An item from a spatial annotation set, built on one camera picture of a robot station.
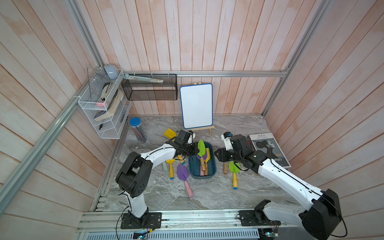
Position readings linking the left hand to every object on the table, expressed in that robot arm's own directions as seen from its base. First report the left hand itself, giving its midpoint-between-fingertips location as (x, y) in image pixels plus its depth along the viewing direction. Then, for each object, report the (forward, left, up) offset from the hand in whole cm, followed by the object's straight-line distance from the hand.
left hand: (199, 152), depth 90 cm
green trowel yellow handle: (-16, -16, +13) cm, 26 cm away
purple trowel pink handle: (-11, -2, -6) cm, 12 cm away
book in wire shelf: (+7, +49, +25) cm, 55 cm away
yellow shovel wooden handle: (-10, -4, -6) cm, 12 cm away
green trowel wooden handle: (-7, -2, -1) cm, 7 cm away
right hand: (-4, -9, +8) cm, 13 cm away
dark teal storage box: (-6, +3, -4) cm, 7 cm away
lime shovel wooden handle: (-7, -16, -6) cm, 19 cm away
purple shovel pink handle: (-10, +9, -8) cm, 16 cm away
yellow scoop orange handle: (+19, +20, -6) cm, 28 cm away
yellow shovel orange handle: (-6, +10, +1) cm, 12 cm away
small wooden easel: (+21, -3, -1) cm, 21 cm away
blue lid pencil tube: (+14, +39, +11) cm, 43 cm away
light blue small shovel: (-7, +21, -6) cm, 23 cm away
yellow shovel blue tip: (-9, +17, -6) cm, 20 cm away
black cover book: (+11, -48, -4) cm, 49 cm away
